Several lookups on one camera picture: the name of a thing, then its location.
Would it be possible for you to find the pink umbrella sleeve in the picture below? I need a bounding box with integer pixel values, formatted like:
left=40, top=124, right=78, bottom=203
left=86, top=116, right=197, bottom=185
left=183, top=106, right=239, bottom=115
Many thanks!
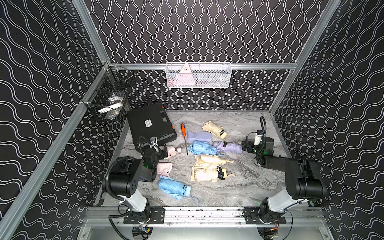
left=157, top=162, right=173, bottom=177

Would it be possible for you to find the lavender umbrella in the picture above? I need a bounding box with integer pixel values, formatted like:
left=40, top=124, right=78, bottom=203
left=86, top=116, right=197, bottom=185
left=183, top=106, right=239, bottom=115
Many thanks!
left=213, top=141, right=243, bottom=154

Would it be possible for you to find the light blue sleeve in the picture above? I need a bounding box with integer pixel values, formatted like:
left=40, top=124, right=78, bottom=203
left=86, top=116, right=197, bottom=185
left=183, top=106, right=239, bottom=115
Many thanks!
left=189, top=141, right=225, bottom=157

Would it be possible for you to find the light blue umbrella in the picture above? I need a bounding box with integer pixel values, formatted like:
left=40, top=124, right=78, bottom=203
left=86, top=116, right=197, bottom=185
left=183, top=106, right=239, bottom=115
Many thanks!
left=158, top=176, right=200, bottom=204

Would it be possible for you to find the beige umbrella with wooden handle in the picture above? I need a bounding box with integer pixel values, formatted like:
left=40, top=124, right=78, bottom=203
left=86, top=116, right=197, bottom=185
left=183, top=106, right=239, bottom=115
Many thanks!
left=191, top=167, right=235, bottom=183

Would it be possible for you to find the cream sleeved umbrella front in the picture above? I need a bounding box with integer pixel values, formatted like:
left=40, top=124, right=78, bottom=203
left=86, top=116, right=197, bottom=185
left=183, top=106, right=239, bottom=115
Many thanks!
left=195, top=154, right=234, bottom=167

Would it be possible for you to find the pink sleeved umbrella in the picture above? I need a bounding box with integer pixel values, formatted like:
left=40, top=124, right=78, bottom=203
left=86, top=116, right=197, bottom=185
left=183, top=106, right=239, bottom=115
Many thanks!
left=167, top=146, right=182, bottom=158

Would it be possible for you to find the lavender umbrella sleeve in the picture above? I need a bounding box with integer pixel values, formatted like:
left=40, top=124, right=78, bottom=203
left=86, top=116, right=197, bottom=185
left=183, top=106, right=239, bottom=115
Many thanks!
left=187, top=131, right=212, bottom=143

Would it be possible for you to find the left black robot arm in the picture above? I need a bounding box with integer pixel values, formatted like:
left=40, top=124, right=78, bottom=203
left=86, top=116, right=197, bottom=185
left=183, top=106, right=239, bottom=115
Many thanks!
left=103, top=145, right=168, bottom=215

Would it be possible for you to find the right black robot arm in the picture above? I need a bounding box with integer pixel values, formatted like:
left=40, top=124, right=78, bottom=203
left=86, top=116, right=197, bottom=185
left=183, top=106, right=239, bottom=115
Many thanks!
left=242, top=138, right=327, bottom=217

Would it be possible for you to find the black tool case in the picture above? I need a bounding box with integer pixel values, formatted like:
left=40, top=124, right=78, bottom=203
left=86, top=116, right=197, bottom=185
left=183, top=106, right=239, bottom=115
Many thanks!
left=127, top=103, right=177, bottom=152

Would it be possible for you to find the white roll in basket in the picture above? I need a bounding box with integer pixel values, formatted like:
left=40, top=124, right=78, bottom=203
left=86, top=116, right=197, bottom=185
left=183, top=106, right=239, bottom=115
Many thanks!
left=98, top=93, right=126, bottom=121

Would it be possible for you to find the pink triangle card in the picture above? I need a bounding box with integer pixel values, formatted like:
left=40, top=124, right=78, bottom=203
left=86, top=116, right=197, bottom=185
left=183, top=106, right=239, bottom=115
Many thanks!
left=173, top=63, right=196, bottom=88

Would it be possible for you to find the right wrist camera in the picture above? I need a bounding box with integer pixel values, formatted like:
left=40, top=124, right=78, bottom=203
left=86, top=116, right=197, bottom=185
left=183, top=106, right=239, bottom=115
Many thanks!
left=254, top=130, right=265, bottom=146

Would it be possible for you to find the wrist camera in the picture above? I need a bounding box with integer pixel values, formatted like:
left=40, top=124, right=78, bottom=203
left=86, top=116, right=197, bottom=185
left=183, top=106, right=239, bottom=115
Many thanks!
left=150, top=137, right=158, bottom=148
left=254, top=130, right=265, bottom=146

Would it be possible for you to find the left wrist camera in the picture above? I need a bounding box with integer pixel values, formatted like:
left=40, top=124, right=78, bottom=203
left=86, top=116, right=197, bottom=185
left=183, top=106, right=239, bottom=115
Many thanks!
left=150, top=137, right=158, bottom=148

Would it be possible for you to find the orange handled screwdriver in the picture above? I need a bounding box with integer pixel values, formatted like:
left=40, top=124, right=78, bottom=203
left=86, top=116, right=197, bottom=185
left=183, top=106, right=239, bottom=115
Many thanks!
left=181, top=124, right=189, bottom=156

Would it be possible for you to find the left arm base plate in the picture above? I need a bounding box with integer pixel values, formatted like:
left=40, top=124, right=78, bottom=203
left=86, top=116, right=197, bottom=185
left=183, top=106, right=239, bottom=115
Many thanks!
left=124, top=207, right=166, bottom=225

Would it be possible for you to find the aluminium front rail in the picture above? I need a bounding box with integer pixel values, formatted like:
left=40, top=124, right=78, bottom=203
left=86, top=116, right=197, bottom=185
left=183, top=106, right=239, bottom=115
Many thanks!
left=85, top=205, right=325, bottom=228

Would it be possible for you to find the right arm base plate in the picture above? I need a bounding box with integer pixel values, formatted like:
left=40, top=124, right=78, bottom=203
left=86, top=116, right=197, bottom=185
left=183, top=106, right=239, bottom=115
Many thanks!
left=242, top=207, right=287, bottom=225

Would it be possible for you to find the black wire basket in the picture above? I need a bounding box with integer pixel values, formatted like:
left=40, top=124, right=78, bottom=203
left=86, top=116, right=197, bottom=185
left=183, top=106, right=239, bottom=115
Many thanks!
left=85, top=66, right=138, bottom=122

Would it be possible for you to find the white wire basket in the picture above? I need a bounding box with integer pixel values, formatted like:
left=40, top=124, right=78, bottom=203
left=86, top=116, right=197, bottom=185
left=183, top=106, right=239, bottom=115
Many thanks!
left=165, top=62, right=232, bottom=89

